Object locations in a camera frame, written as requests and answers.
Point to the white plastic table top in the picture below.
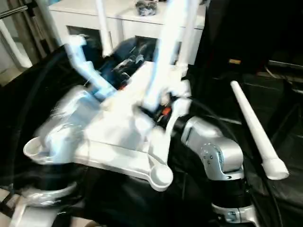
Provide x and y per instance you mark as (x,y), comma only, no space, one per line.
(118,151)

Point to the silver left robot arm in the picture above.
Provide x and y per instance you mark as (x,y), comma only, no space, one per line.
(66,113)

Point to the dark crumpled bundle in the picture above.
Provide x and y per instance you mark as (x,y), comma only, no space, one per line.
(147,7)

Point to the white cabinet with glass doors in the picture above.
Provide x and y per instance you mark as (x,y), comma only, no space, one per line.
(71,16)

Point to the small yellow label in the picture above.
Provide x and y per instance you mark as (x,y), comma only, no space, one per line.
(235,61)

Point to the black plastic mat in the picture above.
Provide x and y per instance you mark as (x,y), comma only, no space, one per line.
(279,109)

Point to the black bench with silver rail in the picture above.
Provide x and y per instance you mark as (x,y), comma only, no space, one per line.
(286,73)

